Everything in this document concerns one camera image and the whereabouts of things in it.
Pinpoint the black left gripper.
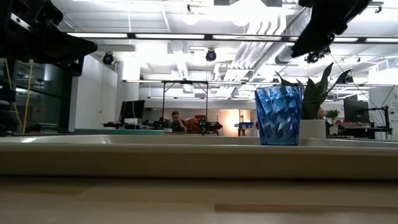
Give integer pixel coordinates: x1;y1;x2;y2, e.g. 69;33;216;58
0;12;98;77

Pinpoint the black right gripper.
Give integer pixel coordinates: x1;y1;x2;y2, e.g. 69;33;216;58
291;0;373;58

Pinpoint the blue faceted plastic cup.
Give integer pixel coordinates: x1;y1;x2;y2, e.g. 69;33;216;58
254;85;303;146

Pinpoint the black monitor on arm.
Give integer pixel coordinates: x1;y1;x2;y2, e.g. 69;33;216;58
343;98;371;124

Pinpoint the beige plastic tray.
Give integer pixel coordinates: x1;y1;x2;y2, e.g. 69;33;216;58
0;134;398;180

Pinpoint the black computer monitor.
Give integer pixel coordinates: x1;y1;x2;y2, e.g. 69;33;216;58
119;100;146;119

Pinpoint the small plant in white pot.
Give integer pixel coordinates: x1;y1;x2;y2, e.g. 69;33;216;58
325;109;341;136

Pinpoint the snake plant in white pot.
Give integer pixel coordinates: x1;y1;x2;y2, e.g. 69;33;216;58
275;62;353;139

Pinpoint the ceiling light strip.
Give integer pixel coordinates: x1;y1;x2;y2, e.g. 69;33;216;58
67;30;398;44

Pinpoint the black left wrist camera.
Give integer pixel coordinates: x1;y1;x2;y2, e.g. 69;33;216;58
9;0;65;32

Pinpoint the yellow hanging cable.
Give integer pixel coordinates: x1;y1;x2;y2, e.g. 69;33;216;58
22;58;34;134
4;58;23;127

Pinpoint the black metal frame stand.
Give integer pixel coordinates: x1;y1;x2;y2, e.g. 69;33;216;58
161;80;210;125

